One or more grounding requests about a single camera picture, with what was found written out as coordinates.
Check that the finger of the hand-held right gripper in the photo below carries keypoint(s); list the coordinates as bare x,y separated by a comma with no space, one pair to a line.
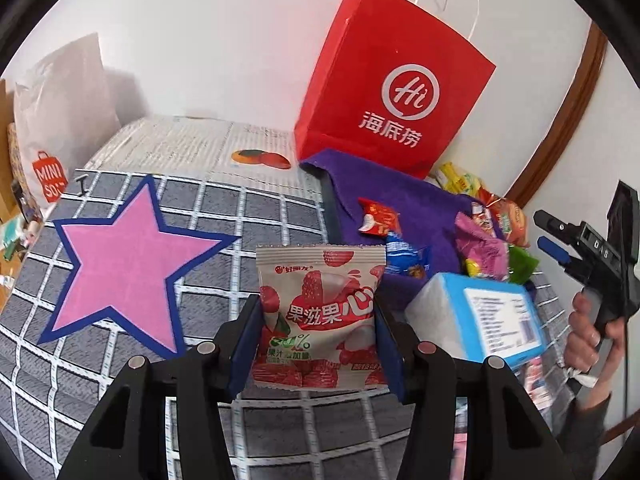
560,230
552,250

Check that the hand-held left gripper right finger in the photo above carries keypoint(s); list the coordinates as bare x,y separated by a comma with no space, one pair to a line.
390,355

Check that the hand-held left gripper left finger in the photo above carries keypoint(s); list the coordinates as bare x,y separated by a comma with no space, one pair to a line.
245,347

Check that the green triangular snack packet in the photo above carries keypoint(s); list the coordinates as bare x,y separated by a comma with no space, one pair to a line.
522,265

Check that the magenta snack packet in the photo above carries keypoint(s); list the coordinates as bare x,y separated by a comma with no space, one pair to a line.
480,250

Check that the panda print snack packet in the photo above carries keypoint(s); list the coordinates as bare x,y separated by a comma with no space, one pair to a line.
482,216

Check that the strawberry print snack packet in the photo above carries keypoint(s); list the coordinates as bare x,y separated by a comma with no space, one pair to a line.
315,310

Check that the small yellow snack packet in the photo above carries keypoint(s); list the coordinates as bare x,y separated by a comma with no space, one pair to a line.
475,267

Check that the blue white box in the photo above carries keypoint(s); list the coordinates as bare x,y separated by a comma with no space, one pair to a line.
500,320

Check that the blue snack packet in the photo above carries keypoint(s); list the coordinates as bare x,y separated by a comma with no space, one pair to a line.
405,255

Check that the purple felt tray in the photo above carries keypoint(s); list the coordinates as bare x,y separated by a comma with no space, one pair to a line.
430,205

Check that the white red candy packet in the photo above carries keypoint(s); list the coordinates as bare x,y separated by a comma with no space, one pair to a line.
537,380

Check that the small red snack packet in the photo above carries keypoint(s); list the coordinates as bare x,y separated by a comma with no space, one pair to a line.
380,217

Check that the person's right forearm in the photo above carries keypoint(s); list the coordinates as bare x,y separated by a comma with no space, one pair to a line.
590,420

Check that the person's right hand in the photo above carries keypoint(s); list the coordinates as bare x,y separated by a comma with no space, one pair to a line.
582,340

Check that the orange chips bag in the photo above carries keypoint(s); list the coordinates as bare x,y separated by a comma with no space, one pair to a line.
510,220

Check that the yellow chips bag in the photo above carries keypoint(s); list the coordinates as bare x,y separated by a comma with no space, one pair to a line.
460,180

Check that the grey checked star tablecloth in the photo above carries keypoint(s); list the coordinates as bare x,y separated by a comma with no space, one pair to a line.
50,385

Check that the newspaper sheet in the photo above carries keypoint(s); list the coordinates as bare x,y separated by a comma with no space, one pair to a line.
175,145

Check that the red paper bag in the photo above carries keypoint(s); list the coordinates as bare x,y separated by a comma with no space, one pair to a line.
390,60

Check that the wooden furniture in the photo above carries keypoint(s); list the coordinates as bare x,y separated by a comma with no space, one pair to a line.
4,195

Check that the white plastic shopping bag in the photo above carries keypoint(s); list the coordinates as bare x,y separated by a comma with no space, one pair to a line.
60,110

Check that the brown wooden door frame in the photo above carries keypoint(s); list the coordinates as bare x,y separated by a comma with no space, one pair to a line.
575,110

